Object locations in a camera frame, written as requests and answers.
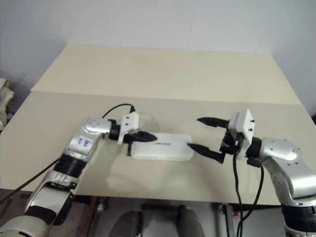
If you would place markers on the cream crumpled object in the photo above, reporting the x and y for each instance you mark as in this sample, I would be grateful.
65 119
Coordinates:
5 96

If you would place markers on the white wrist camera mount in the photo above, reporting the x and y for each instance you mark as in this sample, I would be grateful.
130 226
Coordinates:
244 126
129 122

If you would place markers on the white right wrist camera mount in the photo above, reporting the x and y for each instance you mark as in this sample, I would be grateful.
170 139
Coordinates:
244 126

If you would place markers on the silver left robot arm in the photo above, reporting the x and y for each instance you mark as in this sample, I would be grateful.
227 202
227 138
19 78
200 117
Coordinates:
93 126

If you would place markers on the white hard pencil case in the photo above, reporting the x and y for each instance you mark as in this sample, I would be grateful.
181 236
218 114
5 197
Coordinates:
168 148

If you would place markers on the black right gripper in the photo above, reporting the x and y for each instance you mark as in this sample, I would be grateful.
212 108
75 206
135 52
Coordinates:
232 146

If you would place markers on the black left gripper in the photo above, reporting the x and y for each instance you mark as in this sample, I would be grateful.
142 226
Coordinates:
130 138

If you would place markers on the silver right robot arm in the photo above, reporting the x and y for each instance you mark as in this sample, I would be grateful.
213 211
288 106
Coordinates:
281 150

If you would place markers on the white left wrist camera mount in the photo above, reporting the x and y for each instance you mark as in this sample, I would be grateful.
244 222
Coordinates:
129 122

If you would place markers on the metal table leg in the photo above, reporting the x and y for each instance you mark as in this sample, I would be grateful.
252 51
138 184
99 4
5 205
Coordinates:
100 217
225 222

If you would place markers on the black table frame bar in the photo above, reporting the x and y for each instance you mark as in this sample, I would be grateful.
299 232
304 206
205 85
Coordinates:
172 200

